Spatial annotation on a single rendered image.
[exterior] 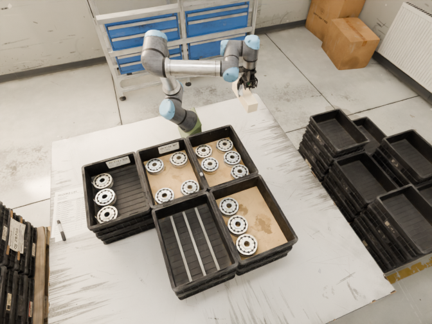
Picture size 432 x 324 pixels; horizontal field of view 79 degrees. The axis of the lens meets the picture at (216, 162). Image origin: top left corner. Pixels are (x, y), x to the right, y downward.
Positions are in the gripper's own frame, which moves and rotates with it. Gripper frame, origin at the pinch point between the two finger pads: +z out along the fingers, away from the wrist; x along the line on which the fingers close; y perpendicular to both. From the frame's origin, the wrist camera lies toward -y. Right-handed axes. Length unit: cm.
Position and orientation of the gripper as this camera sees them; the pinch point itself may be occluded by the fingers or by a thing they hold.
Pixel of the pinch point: (244, 93)
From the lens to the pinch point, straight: 163.4
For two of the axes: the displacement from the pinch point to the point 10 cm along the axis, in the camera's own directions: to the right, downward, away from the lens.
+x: 9.4, -2.7, 2.0
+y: 3.4, 7.6, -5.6
